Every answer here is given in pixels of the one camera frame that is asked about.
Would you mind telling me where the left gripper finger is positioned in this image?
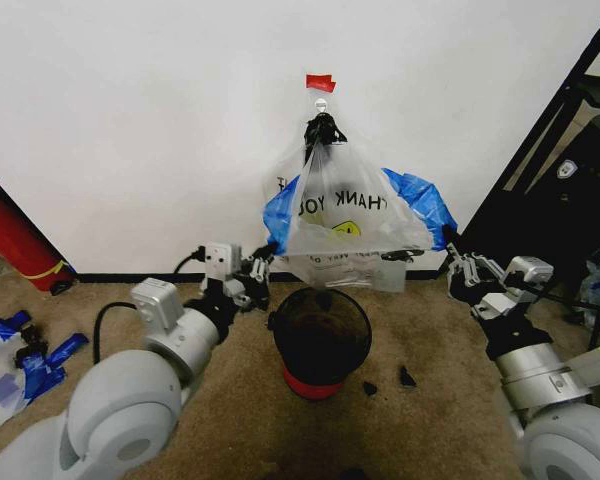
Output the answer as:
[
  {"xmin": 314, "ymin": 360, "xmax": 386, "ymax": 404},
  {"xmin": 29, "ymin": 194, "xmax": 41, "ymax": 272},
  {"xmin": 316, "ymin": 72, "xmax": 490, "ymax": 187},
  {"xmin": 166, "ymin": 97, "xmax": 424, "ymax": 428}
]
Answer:
[
  {"xmin": 223, "ymin": 277, "xmax": 270, "ymax": 313},
  {"xmin": 241, "ymin": 243, "xmax": 282, "ymax": 284}
]

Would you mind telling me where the red cylinder with yellow band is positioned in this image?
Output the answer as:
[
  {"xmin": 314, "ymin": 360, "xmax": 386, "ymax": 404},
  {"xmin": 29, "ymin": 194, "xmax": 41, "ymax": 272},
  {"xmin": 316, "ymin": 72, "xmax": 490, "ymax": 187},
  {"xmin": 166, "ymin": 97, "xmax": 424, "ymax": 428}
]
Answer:
[{"xmin": 0, "ymin": 163, "xmax": 77, "ymax": 295}]

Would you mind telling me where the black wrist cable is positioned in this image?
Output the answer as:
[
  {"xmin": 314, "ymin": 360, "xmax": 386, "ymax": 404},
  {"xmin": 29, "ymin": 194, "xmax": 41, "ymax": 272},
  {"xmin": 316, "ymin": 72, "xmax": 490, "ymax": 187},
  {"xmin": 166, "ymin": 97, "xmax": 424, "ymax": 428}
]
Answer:
[
  {"xmin": 173, "ymin": 247, "xmax": 210, "ymax": 275},
  {"xmin": 524, "ymin": 279, "xmax": 600, "ymax": 351}
]

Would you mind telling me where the white plastic bag blue tape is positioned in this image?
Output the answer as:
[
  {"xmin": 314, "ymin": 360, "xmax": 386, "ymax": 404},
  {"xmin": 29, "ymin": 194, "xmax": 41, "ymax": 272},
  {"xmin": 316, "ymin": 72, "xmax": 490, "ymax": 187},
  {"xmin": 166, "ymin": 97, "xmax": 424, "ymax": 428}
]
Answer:
[{"xmin": 0, "ymin": 309, "xmax": 90, "ymax": 438}]

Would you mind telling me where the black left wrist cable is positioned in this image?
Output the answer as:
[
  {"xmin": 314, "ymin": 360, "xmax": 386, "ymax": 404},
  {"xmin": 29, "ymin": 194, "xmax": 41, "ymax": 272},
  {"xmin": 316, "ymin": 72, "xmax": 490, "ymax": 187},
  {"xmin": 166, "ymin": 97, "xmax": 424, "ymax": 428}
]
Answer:
[{"xmin": 173, "ymin": 247, "xmax": 210, "ymax": 275}]

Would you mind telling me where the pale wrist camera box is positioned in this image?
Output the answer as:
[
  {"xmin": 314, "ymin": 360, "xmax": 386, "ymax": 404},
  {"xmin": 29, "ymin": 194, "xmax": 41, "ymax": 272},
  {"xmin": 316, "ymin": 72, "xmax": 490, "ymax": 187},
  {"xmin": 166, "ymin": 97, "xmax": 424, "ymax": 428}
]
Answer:
[
  {"xmin": 205, "ymin": 241, "xmax": 244, "ymax": 282},
  {"xmin": 503, "ymin": 255, "xmax": 555, "ymax": 297}
]

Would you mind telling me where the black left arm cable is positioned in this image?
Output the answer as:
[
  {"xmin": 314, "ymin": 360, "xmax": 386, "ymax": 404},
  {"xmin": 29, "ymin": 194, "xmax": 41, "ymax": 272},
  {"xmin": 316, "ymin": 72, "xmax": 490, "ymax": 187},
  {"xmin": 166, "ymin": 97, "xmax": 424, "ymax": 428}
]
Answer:
[{"xmin": 92, "ymin": 300, "xmax": 142, "ymax": 365}]

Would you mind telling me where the clear thank-you garbage bag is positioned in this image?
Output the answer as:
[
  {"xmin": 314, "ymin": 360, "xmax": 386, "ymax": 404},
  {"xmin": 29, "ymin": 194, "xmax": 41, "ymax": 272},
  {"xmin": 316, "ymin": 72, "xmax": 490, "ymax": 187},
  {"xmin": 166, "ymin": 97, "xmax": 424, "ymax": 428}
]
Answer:
[{"xmin": 261, "ymin": 111, "xmax": 459, "ymax": 294}]

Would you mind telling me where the red tape strip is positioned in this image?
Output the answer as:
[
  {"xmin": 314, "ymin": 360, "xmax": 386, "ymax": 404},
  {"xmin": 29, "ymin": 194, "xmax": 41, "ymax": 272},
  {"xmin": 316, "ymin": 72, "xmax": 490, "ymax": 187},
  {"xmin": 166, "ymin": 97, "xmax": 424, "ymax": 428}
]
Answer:
[{"xmin": 305, "ymin": 73, "xmax": 338, "ymax": 94}]

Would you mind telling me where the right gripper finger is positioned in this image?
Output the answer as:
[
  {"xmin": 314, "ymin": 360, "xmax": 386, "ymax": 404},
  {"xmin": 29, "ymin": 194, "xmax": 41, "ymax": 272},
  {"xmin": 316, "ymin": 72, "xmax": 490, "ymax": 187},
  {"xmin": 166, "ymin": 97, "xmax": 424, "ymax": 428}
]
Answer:
[
  {"xmin": 441, "ymin": 224, "xmax": 507, "ymax": 287},
  {"xmin": 446, "ymin": 264, "xmax": 487, "ymax": 307}
]

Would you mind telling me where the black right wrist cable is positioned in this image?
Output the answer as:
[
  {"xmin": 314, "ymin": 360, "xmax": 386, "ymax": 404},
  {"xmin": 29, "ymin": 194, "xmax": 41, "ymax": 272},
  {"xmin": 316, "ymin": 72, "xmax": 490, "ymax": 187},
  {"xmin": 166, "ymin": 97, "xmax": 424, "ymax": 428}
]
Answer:
[{"xmin": 524, "ymin": 279, "xmax": 600, "ymax": 351}]

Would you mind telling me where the black computer tower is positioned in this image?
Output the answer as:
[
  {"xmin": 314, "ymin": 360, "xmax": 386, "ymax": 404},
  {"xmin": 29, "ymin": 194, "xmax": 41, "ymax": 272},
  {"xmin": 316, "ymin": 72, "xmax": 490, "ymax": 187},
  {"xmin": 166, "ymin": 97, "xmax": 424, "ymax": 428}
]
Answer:
[{"xmin": 524, "ymin": 74, "xmax": 600, "ymax": 261}]

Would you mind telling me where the black metal frame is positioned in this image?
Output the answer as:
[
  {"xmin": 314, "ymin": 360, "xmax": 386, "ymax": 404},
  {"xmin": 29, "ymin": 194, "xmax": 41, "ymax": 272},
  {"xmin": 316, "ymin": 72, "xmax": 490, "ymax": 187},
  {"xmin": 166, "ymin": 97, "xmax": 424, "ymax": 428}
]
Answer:
[{"xmin": 458, "ymin": 0, "xmax": 600, "ymax": 321}]

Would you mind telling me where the black mesh trash bin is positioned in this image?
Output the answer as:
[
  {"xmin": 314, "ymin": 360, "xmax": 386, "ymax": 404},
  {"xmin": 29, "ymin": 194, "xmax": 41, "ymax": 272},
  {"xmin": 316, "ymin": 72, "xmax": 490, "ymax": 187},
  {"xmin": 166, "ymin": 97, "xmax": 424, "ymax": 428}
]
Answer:
[{"xmin": 266, "ymin": 286, "xmax": 374, "ymax": 402}]

